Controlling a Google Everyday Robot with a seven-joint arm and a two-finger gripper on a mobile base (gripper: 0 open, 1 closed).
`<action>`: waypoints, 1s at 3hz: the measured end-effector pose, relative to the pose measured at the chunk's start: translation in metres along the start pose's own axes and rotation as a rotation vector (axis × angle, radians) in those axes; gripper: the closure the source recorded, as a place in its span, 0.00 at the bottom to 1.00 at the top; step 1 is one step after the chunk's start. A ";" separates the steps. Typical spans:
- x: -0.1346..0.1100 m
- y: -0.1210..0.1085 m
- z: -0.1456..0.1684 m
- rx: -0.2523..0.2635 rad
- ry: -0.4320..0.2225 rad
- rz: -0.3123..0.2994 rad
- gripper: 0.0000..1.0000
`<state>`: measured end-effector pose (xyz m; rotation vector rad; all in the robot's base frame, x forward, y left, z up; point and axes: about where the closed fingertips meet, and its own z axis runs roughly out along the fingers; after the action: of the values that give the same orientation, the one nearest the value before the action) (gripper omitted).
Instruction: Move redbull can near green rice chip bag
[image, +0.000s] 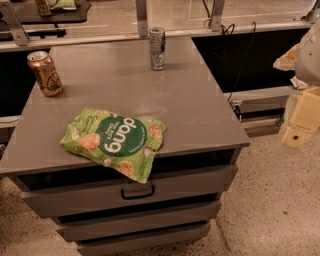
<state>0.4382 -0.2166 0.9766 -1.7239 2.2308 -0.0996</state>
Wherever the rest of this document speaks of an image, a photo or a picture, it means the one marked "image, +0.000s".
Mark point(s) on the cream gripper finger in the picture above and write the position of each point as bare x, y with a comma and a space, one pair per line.
287, 61
304, 119

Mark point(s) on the silver blue redbull can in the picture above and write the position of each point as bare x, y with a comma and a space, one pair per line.
157, 43

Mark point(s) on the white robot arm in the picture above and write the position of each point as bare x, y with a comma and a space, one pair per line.
304, 60

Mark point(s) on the green rice chip bag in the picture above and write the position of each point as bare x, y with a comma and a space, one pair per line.
125, 144

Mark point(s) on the background green bag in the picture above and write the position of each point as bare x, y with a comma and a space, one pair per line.
68, 5

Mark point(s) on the gold soda can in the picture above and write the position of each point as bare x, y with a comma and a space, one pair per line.
45, 73

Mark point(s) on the white crumpled packet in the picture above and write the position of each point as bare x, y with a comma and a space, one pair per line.
298, 84

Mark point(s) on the grey drawer cabinet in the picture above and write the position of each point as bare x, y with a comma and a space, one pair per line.
194, 166

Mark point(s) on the dark background table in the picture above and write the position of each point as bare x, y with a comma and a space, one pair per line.
28, 14

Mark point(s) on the black drawer handle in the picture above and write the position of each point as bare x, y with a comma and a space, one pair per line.
140, 193

